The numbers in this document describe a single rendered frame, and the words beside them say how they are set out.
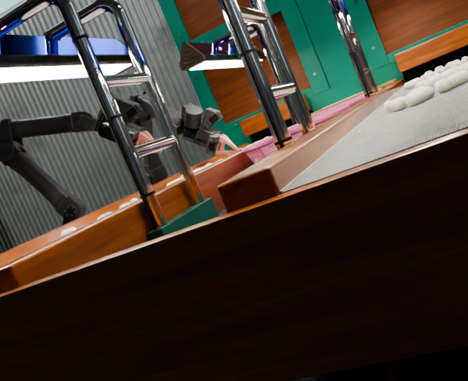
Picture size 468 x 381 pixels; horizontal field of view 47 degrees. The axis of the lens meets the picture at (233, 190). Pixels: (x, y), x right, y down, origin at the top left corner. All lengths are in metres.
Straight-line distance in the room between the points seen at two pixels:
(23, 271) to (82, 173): 4.21
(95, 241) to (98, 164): 4.00
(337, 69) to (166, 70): 2.30
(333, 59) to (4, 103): 3.53
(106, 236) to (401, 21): 1.71
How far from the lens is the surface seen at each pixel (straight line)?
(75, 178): 4.91
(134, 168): 0.86
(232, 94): 2.42
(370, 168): 0.43
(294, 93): 0.90
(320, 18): 2.31
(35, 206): 5.22
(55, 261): 0.70
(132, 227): 0.84
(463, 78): 0.94
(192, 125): 1.86
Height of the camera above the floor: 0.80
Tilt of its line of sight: 5 degrees down
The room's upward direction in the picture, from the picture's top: 23 degrees counter-clockwise
